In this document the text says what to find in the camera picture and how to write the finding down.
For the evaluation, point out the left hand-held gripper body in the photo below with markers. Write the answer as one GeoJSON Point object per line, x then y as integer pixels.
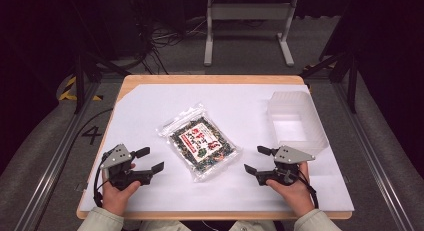
{"type": "Point", "coordinates": [115, 157]}

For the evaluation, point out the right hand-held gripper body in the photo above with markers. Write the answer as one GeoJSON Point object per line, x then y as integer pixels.
{"type": "Point", "coordinates": [290, 156]}

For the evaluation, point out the person's right hand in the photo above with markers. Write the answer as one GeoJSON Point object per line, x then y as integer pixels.
{"type": "Point", "coordinates": [298, 196]}

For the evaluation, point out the person's left hand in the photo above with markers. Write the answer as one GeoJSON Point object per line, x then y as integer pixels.
{"type": "Point", "coordinates": [115, 199]}

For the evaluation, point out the white table sheet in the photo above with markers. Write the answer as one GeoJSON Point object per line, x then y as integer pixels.
{"type": "Point", "coordinates": [233, 194]}

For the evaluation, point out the translucent plastic container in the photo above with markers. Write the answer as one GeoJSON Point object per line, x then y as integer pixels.
{"type": "Point", "coordinates": [295, 124]}

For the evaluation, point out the clear snack bag red label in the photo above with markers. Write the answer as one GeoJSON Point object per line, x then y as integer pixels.
{"type": "Point", "coordinates": [200, 142]}

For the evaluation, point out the person's right leg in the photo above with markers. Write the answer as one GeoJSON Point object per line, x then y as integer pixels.
{"type": "Point", "coordinates": [253, 226]}

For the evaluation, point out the person's leg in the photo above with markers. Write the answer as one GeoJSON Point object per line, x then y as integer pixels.
{"type": "Point", "coordinates": [163, 226]}
{"type": "Point", "coordinates": [253, 226]}

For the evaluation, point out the person's left leg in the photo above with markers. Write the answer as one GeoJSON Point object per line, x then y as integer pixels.
{"type": "Point", "coordinates": [163, 226]}

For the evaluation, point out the yellow black hazard tape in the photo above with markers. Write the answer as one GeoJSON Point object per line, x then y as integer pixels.
{"type": "Point", "coordinates": [68, 92]}

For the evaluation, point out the black metal stand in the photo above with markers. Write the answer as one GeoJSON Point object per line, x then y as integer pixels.
{"type": "Point", "coordinates": [79, 84]}
{"type": "Point", "coordinates": [351, 81]}

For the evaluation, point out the white metal stand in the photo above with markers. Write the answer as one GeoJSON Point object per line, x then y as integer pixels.
{"type": "Point", "coordinates": [250, 11]}

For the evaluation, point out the aluminium floor rail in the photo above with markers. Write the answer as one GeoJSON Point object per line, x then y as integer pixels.
{"type": "Point", "coordinates": [56, 164]}
{"type": "Point", "coordinates": [373, 157]}

